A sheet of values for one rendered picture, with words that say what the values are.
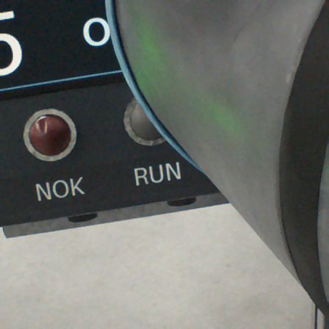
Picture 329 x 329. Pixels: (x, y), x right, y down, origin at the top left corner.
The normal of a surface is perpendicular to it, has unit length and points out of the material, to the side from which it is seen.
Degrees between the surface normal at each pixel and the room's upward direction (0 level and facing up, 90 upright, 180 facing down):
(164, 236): 0
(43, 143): 77
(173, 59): 98
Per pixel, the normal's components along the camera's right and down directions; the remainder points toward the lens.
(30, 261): -0.10, -0.88
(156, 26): -0.76, 0.54
